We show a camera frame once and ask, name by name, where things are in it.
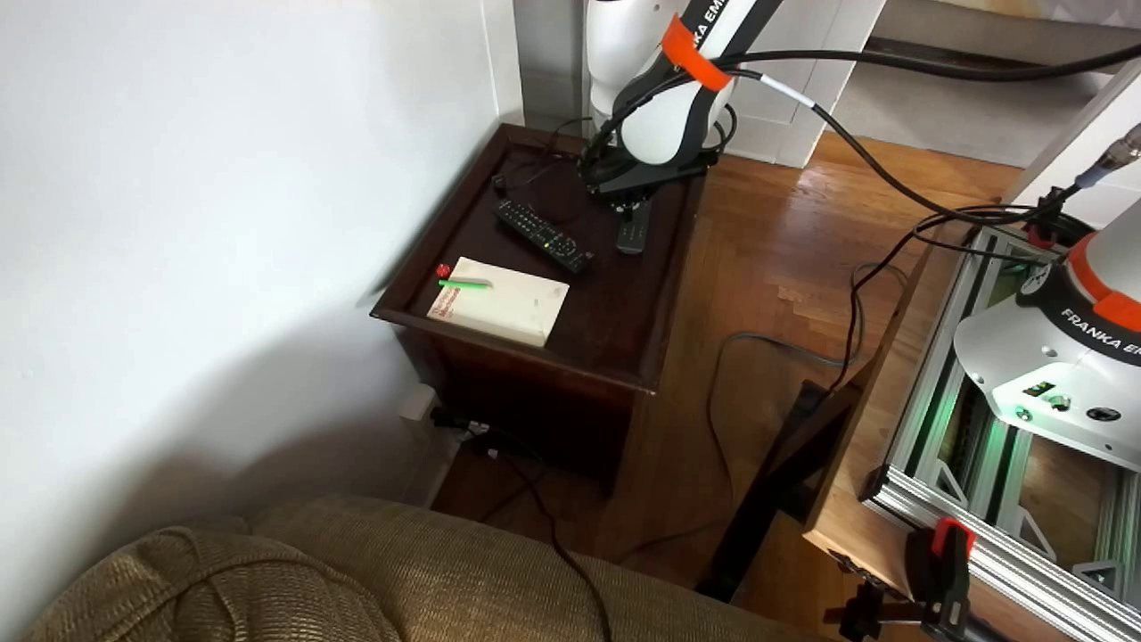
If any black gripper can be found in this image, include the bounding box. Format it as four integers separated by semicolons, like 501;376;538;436
578;151;711;227

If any short black remote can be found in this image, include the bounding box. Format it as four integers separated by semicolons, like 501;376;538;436
613;206;656;255

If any long black remote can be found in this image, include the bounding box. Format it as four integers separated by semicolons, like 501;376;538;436
493;191;597;281

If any dark wooden side table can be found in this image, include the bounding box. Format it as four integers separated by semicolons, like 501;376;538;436
368;122;711;492

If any white book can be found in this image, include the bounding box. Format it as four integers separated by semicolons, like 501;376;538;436
423;252;574;353

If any black power strip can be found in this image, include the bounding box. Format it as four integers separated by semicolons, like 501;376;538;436
427;403;526;464

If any black leaning board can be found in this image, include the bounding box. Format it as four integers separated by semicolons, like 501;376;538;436
690;374;862;604

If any beige fabric couch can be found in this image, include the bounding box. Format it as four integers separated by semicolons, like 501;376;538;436
22;494;823;642

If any red black clamp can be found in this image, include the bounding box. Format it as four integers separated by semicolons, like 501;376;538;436
1026;181;1086;255

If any orange black clamp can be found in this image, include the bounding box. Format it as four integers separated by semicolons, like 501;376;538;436
823;517;982;642

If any black looped floor cable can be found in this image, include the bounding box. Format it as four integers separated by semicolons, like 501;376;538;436
703;326;862;487

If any black cable at stand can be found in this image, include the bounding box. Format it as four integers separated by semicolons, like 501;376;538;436
830;202;1040;400

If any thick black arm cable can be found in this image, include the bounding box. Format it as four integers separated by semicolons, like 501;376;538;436
722;38;1141;224

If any black cable over couch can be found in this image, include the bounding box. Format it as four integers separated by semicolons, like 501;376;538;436
470;436;618;642

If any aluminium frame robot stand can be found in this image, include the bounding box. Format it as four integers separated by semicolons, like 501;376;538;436
858;217;1141;642

